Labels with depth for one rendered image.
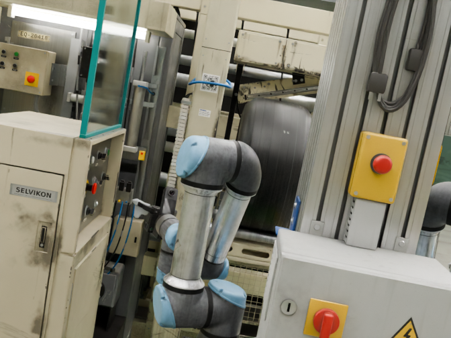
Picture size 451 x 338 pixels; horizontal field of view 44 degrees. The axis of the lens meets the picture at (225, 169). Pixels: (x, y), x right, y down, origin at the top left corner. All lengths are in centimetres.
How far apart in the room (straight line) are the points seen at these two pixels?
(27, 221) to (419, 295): 122
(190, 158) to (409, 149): 54
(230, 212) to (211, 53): 99
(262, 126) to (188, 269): 91
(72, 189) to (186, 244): 46
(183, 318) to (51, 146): 67
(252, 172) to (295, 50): 127
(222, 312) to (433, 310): 70
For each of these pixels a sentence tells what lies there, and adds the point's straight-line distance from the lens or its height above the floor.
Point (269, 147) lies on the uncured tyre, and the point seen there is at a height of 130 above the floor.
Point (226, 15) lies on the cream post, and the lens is 242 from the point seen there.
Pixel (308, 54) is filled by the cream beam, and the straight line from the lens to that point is 268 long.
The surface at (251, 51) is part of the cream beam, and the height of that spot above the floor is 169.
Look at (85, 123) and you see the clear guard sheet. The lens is 174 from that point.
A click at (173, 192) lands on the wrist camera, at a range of 182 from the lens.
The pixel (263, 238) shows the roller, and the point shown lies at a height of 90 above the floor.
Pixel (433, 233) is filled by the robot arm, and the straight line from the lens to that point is 163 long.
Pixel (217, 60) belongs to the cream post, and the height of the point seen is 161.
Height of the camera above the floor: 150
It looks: 8 degrees down
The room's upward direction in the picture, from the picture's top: 11 degrees clockwise
